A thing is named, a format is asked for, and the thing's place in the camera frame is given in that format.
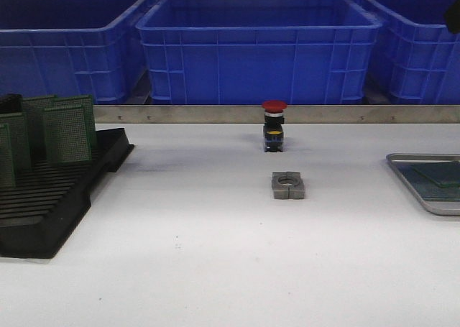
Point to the red emergency stop button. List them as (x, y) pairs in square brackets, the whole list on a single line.
[(273, 121)]

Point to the green perforated circuit board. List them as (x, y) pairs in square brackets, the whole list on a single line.
[(428, 190)]

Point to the grey square block with hole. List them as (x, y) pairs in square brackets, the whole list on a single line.
[(288, 185)]

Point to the black slotted board rack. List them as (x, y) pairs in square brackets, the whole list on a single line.
[(42, 206)]

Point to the blue plastic bin right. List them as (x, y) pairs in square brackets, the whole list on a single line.
[(415, 59)]

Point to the green circuit board left edge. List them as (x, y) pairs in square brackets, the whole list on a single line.
[(17, 123)]

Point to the silver metal tray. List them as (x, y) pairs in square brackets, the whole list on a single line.
[(440, 208)]

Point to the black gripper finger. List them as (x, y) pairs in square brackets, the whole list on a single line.
[(452, 17)]

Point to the blue plastic bin centre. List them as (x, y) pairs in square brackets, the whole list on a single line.
[(237, 52)]

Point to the blue plastic bin left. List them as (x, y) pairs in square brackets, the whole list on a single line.
[(72, 47)]

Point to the blue plastic bin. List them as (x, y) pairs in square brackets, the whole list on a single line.
[(72, 47), (237, 52), (415, 59)]

